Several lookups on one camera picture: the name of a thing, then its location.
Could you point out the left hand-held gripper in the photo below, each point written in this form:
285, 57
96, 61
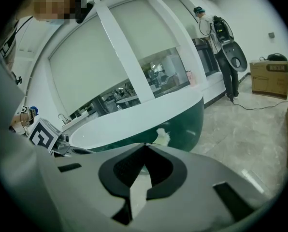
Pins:
43, 135

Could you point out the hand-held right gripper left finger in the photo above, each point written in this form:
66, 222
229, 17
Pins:
86, 190

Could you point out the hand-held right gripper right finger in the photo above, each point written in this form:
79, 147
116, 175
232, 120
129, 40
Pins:
194, 173

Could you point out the white bathtub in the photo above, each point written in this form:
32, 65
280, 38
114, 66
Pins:
134, 120

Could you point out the chrome faucet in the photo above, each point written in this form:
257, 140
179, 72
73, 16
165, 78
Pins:
61, 120

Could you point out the pale roller blind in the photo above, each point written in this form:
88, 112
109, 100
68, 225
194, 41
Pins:
86, 66
180, 16
144, 28

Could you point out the brown cardboard box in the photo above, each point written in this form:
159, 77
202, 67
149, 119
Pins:
267, 81

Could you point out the person's head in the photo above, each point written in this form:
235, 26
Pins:
57, 1

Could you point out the black headset mount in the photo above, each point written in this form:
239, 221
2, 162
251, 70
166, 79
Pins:
84, 12

